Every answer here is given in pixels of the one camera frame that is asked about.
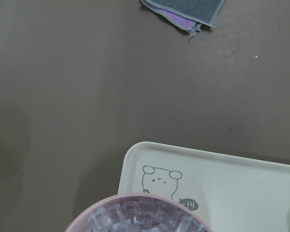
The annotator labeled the white rabbit print tray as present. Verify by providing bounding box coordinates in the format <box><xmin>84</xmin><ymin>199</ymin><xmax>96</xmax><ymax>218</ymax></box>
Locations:
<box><xmin>118</xmin><ymin>142</ymin><xmax>290</xmax><ymax>232</ymax></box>

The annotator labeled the grey purple folded cloth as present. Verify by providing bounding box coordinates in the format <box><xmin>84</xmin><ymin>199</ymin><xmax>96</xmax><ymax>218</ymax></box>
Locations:
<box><xmin>141</xmin><ymin>0</ymin><xmax>225</xmax><ymax>36</ymax></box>

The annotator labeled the clear ice cubes pile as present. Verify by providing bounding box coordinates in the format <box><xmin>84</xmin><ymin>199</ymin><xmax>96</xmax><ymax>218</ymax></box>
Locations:
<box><xmin>87</xmin><ymin>197</ymin><xmax>207</xmax><ymax>232</ymax></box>

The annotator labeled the pink bowl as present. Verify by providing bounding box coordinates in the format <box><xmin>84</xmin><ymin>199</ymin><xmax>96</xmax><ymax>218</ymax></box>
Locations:
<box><xmin>66</xmin><ymin>193</ymin><xmax>210</xmax><ymax>232</ymax></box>

